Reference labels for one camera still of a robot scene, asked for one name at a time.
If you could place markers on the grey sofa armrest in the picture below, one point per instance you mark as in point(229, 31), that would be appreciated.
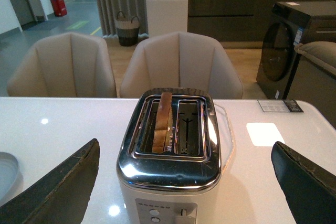
point(314, 79)

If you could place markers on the white tall cabinet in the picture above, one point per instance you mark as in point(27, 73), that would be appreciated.
point(166, 16)

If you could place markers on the beige chair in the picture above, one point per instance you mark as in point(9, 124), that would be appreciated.
point(70, 65)
point(181, 60)

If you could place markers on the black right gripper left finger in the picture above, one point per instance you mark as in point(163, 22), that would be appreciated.
point(62, 195)

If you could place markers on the slice of bread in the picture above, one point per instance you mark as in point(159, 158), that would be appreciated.
point(163, 131)

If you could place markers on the woven laundry basket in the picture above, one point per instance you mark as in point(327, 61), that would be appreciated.
point(127, 29)

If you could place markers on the dark kitchen counter cabinet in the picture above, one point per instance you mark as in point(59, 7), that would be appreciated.
point(231, 20)

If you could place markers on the beige chair left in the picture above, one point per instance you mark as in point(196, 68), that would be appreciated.
point(70, 65)

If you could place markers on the red cabinet box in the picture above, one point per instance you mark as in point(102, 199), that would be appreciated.
point(59, 7)

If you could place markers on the black label card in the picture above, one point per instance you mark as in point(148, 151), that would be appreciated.
point(280, 106)

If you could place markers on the cream chrome two-slot toaster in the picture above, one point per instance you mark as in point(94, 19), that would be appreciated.
point(176, 186)

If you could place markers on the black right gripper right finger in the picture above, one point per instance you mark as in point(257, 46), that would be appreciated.
point(309, 189)

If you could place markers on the dark grey washing machine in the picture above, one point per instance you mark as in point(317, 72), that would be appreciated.
point(291, 23)

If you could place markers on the beige chair middle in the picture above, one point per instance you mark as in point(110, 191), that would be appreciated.
point(181, 60)

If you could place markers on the white round plate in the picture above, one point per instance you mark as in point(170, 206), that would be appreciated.
point(9, 175)

